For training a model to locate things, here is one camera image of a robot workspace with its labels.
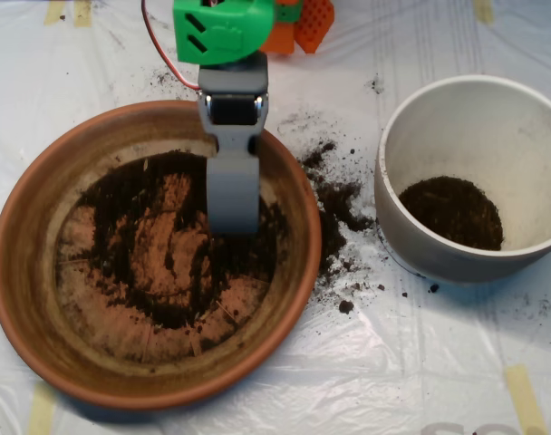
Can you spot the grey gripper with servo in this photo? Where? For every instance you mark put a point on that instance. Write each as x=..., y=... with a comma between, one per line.
x=232, y=110

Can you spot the dark soil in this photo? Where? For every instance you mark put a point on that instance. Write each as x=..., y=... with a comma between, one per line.
x=112, y=204
x=452, y=217

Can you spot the clear plastic cover sheet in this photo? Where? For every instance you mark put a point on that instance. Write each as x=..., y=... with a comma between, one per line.
x=393, y=362

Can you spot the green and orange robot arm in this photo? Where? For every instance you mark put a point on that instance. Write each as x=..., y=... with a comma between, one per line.
x=221, y=31

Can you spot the terracotta plant saucer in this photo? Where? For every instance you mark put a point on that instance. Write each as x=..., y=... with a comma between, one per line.
x=31, y=317

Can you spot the beige masking tape strip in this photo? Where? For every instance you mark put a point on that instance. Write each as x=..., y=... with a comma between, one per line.
x=524, y=399
x=42, y=412
x=484, y=10
x=53, y=11
x=82, y=12

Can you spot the white ceramic pot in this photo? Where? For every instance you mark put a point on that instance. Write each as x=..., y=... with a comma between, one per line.
x=461, y=136

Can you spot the dark brown debris chunk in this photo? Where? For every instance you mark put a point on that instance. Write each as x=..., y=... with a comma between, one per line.
x=346, y=307

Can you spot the spilled soil pile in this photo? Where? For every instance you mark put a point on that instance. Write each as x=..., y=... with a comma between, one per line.
x=334, y=213

